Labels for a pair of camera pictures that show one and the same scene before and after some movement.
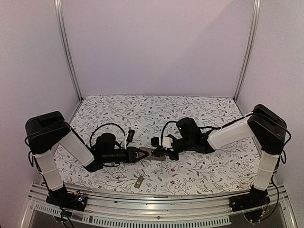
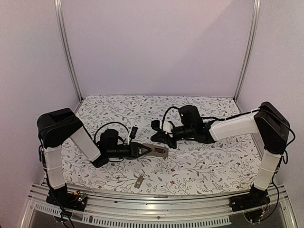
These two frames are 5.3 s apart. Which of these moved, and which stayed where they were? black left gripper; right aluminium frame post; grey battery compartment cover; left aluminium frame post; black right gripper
Moved: black left gripper; black right gripper
Stayed: left aluminium frame post; right aluminium frame post; grey battery compartment cover
